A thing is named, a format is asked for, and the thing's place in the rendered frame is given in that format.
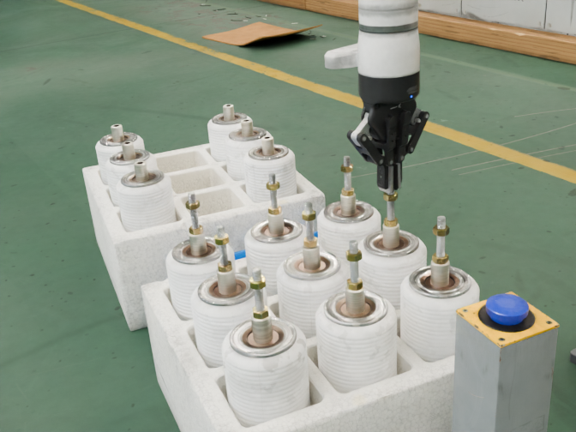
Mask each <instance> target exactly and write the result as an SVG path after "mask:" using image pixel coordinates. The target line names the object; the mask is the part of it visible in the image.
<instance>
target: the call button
mask: <svg viewBox="0 0 576 432"><path fill-rule="evenodd" d="M486 312H487V314H488V315H489V316H490V318H491V319H492V320H493V321H494V322H496V323H499V324H502V325H507V326H512V325H517V324H519V323H520V322H522V320H524V318H526V317H527V316H528V313H529V304H528V303H527V302H526V300H524V299H523V298H521V297H518V296H515V295H512V294H497V295H494V296H492V297H490V298H489V299H488V300H487V301H486Z"/></svg>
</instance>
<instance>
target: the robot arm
mask: <svg viewBox="0 0 576 432"><path fill-rule="evenodd" d="M358 14H359V37H358V43H357V44H354V45H348V46H345V47H341V48H338V49H335V50H331V51H328V52H327V53H326V54H325V68H327V69H345V68H353V67H358V93H359V96H360V98H361V100H362V102H363V110H362V113H361V121H362V122H361V123H360V124H359V125H358V127H357V129H356V130H352V129H351V130H349V131H348V132H347V138H348V139H349V141H350V142H351V144H352V145H353V146H354V147H355V148H356V150H357V151H358V152H359V153H360V155H361V156H362V157H363V159H364V160H365V161H366V162H370V163H373V164H376V165H377V186H378V187H379V189H380V190H381V191H384V192H386V193H391V192H393V191H394V190H397V189H400V188H401V182H402V161H403V160H404V159H405V156H406V154H411V153H413V151H414V149H415V147H416V145H417V142H418V140H419V138H420V136H421V134H422V132H423V129H424V127H425V124H426V122H427V121H428V119H429V113H428V112H427V111H422V110H420V109H418V108H417V102H416V100H415V98H416V97H417V96H418V94H419V88H420V42H419V36H418V0H358ZM409 135H411V138H410V140H409V142H408V138H409ZM382 149H383V150H384V153H385V155H383V153H382Z"/></svg>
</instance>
